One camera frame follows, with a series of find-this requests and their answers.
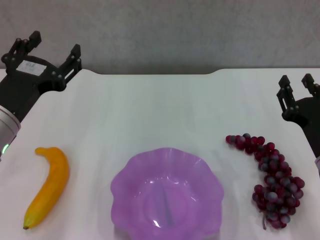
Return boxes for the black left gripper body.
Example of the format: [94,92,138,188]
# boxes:
[0,55,68,124]

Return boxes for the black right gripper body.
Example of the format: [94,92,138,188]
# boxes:
[281,95,320,161]

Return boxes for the red purple grape bunch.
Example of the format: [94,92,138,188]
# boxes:
[225,132,306,230]

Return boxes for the yellow plastic banana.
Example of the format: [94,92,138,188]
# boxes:
[22,146,71,230]

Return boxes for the purple wavy plastic plate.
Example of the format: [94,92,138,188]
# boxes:
[110,147,225,240]

